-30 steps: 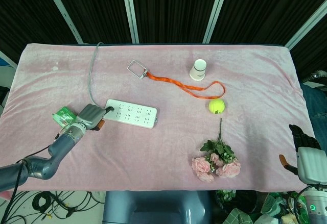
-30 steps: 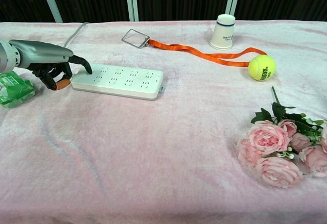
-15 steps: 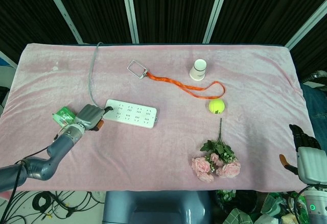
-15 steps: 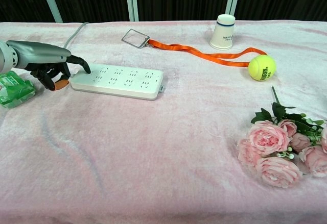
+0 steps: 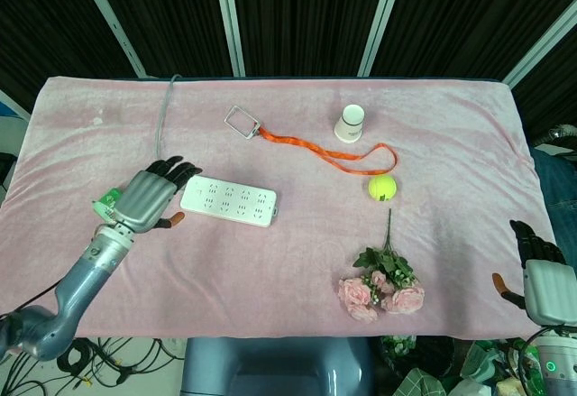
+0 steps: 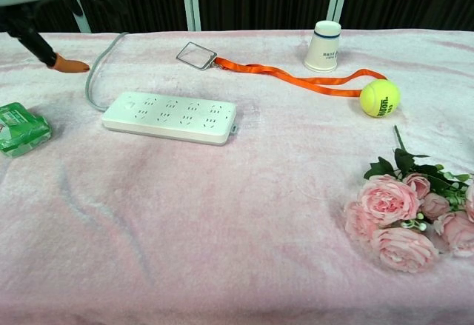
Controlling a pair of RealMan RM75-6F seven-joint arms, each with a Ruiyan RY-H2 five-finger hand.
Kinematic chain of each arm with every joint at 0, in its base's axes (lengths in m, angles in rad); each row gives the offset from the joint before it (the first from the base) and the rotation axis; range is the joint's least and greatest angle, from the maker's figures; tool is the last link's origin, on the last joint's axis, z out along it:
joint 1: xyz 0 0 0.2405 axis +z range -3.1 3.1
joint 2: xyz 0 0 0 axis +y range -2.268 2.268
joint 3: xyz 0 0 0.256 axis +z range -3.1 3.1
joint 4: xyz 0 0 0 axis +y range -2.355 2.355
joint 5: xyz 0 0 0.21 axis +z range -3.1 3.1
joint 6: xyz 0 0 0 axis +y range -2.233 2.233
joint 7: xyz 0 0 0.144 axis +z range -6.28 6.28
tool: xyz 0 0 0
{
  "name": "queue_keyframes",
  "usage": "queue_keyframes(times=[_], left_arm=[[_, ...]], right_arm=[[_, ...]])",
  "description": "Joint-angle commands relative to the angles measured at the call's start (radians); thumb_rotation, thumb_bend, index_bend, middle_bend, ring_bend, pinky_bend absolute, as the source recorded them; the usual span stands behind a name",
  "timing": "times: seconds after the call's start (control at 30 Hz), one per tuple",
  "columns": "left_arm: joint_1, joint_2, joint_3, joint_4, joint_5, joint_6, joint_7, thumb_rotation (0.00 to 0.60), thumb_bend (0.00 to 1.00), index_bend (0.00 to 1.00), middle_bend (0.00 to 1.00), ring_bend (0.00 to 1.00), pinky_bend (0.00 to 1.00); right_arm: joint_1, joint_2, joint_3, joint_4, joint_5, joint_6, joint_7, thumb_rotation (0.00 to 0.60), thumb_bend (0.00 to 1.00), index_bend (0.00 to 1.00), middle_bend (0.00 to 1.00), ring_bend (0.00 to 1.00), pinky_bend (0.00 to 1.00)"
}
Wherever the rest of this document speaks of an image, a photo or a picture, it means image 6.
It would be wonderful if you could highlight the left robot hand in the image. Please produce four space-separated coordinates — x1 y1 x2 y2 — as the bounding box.
0 0 123 74

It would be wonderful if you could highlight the white power strip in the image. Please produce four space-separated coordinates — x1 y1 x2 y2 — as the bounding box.
101 91 239 147

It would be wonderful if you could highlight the green tissue pack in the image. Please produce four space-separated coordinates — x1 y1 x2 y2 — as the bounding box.
0 101 52 158

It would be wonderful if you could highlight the clear badge holder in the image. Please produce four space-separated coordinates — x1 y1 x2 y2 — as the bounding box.
176 41 218 71

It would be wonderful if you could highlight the pink blanket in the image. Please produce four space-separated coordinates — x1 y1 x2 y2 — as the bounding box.
0 28 474 325

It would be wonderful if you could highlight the white paper cup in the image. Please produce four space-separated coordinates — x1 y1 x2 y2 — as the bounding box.
303 20 341 72

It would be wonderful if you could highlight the yellow tennis ball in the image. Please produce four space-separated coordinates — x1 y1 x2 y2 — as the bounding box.
359 78 401 118

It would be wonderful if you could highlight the pink artificial rose bouquet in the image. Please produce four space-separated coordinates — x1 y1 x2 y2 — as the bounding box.
344 124 474 274

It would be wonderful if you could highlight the grey power cable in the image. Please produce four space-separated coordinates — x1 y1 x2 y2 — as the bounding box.
85 31 130 112

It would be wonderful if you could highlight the orange lanyard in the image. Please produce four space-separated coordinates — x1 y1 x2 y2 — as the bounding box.
211 57 388 98

